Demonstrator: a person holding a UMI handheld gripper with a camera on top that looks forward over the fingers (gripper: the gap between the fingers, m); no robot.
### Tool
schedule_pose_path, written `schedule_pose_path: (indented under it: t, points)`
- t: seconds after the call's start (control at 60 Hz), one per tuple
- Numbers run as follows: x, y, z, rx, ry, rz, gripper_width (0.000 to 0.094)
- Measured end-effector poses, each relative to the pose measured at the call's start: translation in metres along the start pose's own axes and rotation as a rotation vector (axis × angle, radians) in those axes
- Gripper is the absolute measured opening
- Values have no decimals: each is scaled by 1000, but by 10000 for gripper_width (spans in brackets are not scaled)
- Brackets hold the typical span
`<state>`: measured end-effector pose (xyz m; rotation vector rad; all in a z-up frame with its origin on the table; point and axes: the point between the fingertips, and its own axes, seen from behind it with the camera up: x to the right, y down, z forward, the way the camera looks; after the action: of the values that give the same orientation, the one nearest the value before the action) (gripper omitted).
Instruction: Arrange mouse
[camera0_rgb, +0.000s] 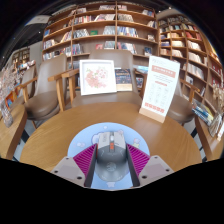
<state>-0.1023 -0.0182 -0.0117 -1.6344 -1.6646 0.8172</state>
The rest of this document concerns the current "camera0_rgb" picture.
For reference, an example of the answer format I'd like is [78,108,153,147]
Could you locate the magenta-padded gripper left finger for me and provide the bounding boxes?
[50,143,98,188]

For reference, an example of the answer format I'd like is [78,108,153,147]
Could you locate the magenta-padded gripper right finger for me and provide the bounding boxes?
[125,143,175,188]

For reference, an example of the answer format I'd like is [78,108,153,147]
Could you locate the grey computer mouse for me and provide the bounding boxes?
[94,130,129,183]

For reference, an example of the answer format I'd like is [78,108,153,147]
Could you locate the round light blue mouse pad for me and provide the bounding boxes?
[67,122,151,191]

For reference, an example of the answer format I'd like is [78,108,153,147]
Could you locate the beige wooden armchair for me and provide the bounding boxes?
[166,78,201,126]
[61,49,148,108]
[16,54,73,129]

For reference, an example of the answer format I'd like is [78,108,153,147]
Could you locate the round wooden side table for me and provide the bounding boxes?
[194,114,224,162]
[0,104,29,161]

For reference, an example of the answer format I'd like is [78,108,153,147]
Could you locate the stack of magazines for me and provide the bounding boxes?
[191,99,214,127]

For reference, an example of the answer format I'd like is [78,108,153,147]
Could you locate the white red standing table sign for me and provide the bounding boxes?
[138,55,181,124]

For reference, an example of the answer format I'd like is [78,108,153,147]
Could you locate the vase with pale dried flowers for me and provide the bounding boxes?
[208,83,224,138]

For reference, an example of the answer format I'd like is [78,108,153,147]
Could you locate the small white table sign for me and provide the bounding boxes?
[216,121,224,143]

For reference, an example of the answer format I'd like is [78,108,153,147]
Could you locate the dark covered book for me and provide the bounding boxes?
[114,68,133,92]

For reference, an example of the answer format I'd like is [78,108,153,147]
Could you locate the white framed flower picture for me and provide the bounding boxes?
[79,59,118,97]

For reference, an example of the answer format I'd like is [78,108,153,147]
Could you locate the distant wooden bookshelf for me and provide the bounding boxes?
[11,47,31,69]

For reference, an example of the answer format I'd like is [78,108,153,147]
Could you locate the tall wooden bookshelf with books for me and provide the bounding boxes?
[156,13,224,114]

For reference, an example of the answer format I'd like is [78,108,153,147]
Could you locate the large wooden bookshelf with books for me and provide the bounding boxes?
[41,1,159,73]

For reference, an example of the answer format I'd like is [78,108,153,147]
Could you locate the white hanging ceiling panel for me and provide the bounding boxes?
[24,14,51,26]

